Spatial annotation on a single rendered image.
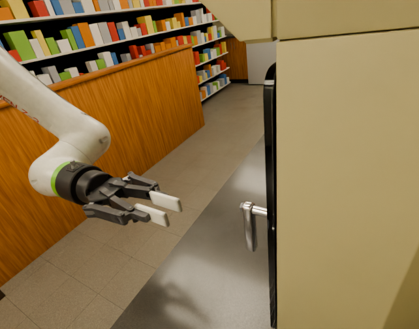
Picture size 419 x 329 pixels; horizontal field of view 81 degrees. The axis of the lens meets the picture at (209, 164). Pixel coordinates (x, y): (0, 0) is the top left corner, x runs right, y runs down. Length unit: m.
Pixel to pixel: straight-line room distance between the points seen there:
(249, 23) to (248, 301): 0.49
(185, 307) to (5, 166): 1.80
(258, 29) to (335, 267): 0.23
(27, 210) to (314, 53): 2.23
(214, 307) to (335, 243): 0.35
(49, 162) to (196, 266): 0.42
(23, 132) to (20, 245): 0.84
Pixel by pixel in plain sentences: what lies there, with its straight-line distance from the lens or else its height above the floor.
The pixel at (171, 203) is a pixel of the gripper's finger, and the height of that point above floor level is 1.15.
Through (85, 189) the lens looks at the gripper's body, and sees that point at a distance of 0.57.
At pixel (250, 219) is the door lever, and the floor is 1.19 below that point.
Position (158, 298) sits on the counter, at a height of 0.94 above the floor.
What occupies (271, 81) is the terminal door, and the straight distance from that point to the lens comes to 0.21.
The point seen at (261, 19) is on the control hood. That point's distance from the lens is 0.19.
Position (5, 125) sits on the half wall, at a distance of 2.14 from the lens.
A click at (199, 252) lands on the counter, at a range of 0.65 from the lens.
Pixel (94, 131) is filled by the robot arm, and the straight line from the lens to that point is 0.72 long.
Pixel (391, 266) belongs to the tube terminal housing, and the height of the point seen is 1.23.
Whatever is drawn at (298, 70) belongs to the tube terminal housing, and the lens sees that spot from 0.19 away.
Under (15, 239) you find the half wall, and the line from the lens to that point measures 2.35.
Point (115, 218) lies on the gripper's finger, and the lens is 0.48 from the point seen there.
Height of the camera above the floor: 1.43
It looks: 31 degrees down
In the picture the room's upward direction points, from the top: 10 degrees counter-clockwise
